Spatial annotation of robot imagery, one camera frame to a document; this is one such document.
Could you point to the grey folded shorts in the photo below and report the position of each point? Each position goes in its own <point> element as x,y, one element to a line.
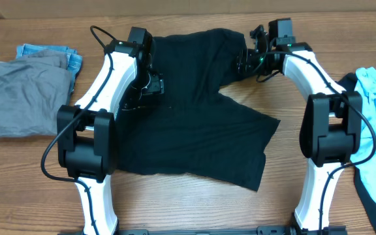
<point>32,89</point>

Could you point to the black shorts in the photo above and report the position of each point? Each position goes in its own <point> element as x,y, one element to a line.
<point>193,128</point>

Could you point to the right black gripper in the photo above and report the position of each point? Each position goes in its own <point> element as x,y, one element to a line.
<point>244,61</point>

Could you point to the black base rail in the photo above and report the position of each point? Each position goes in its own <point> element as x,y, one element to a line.
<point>201,232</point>

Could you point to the black garment under pile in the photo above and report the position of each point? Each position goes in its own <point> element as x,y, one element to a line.
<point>349,83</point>

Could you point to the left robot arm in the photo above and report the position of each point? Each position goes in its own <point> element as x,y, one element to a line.
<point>87,138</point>

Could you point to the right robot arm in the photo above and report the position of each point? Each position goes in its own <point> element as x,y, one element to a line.
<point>330,130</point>

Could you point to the blue denim folded garment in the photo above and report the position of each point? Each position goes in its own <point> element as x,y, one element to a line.
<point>74,60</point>

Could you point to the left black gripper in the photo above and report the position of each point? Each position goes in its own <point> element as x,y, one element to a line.
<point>157,85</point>

